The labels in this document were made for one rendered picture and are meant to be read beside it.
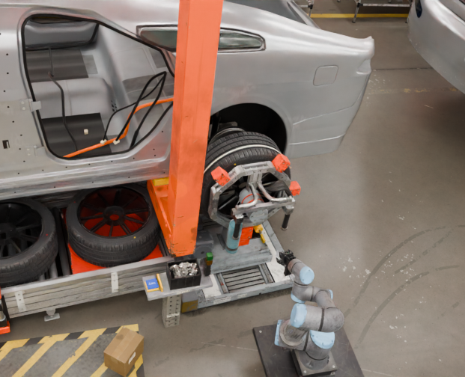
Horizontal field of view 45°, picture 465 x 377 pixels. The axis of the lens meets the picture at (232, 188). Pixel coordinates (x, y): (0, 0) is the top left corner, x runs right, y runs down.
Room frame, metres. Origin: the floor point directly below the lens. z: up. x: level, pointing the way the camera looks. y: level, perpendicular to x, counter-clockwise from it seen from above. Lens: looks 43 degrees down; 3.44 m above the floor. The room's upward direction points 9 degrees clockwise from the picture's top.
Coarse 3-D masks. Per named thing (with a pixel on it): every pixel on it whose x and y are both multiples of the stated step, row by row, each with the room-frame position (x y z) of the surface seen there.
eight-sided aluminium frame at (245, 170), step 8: (240, 168) 2.65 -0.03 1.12; (248, 168) 2.69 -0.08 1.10; (256, 168) 2.68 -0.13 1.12; (264, 168) 2.70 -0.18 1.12; (272, 168) 2.72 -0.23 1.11; (232, 176) 2.62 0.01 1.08; (240, 176) 2.62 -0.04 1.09; (280, 176) 2.75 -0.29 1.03; (216, 184) 2.61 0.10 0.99; (288, 184) 2.78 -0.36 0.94; (216, 192) 2.56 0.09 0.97; (280, 192) 2.81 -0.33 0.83; (216, 200) 2.57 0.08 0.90; (208, 208) 2.60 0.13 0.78; (216, 208) 2.57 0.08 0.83; (272, 208) 2.77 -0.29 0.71; (280, 208) 2.78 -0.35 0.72; (216, 216) 2.57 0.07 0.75; (224, 216) 2.66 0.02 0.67; (224, 224) 2.60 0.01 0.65; (248, 224) 2.69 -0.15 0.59; (256, 224) 2.71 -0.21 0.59
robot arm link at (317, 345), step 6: (306, 336) 1.87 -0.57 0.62; (312, 336) 1.86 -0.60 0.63; (318, 336) 1.86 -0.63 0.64; (324, 336) 1.87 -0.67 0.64; (330, 336) 1.88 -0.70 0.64; (306, 342) 1.84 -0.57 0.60; (312, 342) 1.84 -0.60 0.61; (318, 342) 1.83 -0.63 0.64; (324, 342) 1.83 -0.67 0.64; (330, 342) 1.84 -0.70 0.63; (306, 348) 1.82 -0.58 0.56; (312, 348) 1.82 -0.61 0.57; (318, 348) 1.82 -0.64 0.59; (324, 348) 1.82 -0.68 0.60; (330, 348) 1.85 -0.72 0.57; (312, 354) 1.83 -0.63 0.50; (318, 354) 1.82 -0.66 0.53; (324, 354) 1.83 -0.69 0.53
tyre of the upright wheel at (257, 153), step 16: (224, 144) 2.82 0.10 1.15; (240, 144) 2.82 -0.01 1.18; (256, 144) 2.85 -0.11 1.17; (272, 144) 2.94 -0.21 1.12; (208, 160) 2.75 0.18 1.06; (224, 160) 2.70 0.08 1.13; (240, 160) 2.71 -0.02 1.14; (256, 160) 2.76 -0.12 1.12; (272, 160) 2.81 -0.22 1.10; (208, 176) 2.64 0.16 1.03; (288, 176) 2.88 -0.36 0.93; (208, 192) 2.63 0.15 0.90
